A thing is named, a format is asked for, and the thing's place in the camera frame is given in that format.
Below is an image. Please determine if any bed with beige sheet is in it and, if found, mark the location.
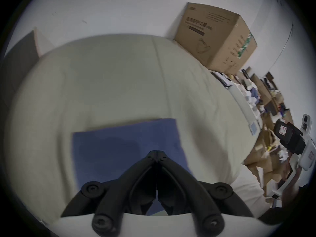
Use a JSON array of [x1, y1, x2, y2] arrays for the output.
[[4, 34, 270, 231]]

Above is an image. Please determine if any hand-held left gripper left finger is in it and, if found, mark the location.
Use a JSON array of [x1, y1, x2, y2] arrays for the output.
[[60, 151, 158, 236]]

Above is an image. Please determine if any large brown cardboard carton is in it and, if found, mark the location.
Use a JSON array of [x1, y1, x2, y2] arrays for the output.
[[173, 2, 258, 76]]

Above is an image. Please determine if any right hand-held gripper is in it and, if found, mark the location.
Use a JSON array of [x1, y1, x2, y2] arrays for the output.
[[269, 114, 316, 200]]

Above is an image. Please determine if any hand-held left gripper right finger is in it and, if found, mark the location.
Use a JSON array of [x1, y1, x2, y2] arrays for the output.
[[157, 151, 254, 236]]

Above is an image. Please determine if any flat black device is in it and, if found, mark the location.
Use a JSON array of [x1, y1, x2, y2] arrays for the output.
[[210, 71, 233, 90]]

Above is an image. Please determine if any blue garment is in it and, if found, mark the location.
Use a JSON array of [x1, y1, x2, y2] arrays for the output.
[[72, 118, 198, 216]]

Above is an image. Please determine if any person's right forearm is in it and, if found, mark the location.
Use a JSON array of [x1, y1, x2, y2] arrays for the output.
[[258, 183, 310, 225]]

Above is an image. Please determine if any person's right hand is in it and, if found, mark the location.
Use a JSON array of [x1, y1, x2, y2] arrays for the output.
[[280, 155, 306, 203]]

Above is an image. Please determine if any pile of cardboard cartons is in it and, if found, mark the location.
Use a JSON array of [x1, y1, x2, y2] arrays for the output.
[[236, 67, 298, 203]]

